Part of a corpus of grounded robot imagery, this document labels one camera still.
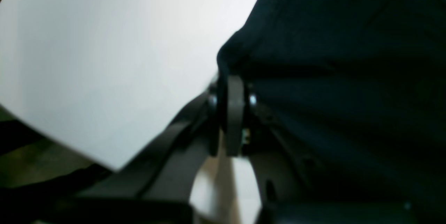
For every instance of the black T-shirt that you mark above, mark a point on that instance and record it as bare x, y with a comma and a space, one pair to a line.
361, 82

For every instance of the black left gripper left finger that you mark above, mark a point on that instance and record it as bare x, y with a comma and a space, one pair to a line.
155, 187

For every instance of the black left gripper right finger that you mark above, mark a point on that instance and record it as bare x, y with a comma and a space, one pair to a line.
301, 184

